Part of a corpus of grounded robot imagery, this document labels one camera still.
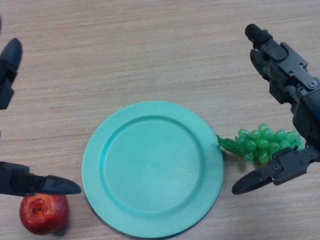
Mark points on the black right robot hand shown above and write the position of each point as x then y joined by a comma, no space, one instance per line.
287,67

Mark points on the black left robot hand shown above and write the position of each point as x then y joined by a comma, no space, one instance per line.
37,185

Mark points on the red apple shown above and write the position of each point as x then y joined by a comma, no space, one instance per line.
42,215

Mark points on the turquoise round plate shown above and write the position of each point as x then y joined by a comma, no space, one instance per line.
152,170

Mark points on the green grape bunch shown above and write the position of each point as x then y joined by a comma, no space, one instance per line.
260,143

